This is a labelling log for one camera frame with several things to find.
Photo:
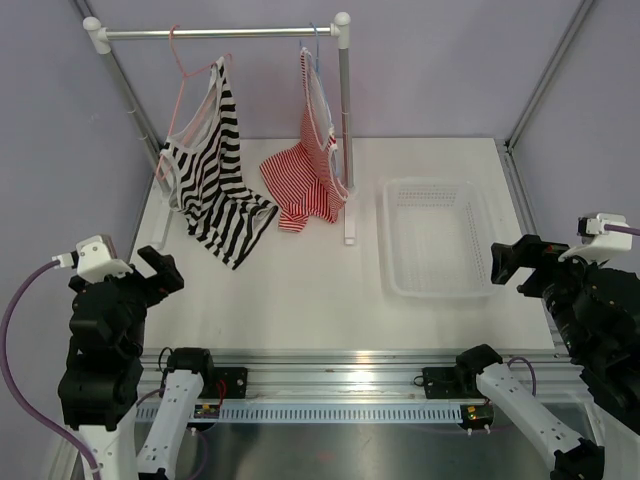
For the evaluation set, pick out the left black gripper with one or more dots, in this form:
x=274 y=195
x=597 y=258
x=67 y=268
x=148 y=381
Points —
x=159 y=285

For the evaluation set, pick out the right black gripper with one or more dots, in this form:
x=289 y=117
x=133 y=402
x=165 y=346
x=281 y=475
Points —
x=530 y=250

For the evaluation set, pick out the black white striped tank top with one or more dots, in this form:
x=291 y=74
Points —
x=222 y=213

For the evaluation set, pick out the pink wire hanger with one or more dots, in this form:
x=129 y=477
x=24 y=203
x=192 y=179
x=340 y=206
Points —
x=177 y=100

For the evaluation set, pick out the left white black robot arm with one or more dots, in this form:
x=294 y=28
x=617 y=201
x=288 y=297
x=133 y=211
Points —
x=99 y=389

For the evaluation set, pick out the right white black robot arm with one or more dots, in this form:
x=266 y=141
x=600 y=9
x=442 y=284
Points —
x=596 y=312

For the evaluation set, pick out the red white striped tank top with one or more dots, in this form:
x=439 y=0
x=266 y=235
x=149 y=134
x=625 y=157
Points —
x=299 y=180

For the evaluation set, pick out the white plastic perforated basket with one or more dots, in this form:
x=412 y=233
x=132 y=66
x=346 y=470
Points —
x=437 y=239

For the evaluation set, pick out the silver white clothes rack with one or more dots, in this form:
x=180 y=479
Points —
x=200 y=170

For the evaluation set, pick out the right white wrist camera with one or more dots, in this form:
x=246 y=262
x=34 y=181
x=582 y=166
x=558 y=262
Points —
x=603 y=236

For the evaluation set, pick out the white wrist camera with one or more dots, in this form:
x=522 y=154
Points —
x=603 y=236
x=94 y=259

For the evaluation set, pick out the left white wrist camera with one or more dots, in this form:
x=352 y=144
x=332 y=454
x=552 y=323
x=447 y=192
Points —
x=94 y=259

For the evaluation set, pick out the white slotted cable duct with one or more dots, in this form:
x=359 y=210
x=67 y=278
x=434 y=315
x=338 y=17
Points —
x=267 y=413

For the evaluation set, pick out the blue wire hanger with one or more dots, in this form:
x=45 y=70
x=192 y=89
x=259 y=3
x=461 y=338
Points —
x=317 y=105

